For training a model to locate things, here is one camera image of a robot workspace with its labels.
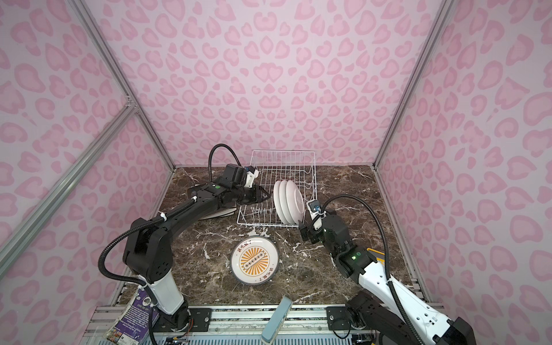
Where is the black square plate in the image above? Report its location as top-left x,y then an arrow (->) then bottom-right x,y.
201,207 -> 237,220

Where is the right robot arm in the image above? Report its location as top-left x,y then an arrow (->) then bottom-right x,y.
299,214 -> 477,344

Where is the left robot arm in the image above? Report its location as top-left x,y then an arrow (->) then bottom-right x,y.
123,164 -> 270,331

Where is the grey-blue phone-like device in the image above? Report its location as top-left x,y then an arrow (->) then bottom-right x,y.
261,296 -> 293,344

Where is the purple booklet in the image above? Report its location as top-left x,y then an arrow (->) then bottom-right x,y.
103,289 -> 158,345

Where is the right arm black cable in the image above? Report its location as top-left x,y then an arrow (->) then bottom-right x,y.
310,194 -> 426,345

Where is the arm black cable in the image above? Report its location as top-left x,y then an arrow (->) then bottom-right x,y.
97,143 -> 242,345
310,194 -> 426,345

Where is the white wire dish rack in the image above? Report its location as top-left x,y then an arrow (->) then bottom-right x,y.
237,149 -> 318,227

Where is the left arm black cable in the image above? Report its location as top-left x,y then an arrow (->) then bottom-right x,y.
97,143 -> 242,345

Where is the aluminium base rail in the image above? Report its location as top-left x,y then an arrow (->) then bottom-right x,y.
79,301 -> 458,345

